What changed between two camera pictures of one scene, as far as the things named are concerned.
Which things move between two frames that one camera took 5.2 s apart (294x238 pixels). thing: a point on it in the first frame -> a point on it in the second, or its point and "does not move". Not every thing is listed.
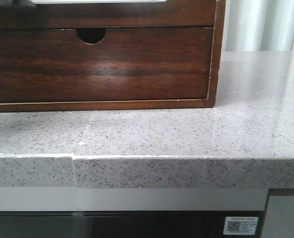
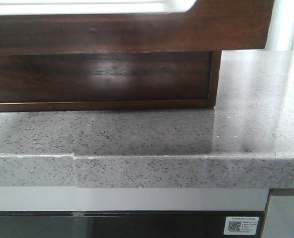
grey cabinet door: x=285 y=217 does not move
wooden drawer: x=172 y=14 -> x=208 y=26
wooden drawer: x=31 y=64 does not move
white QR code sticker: x=241 y=225 does not move
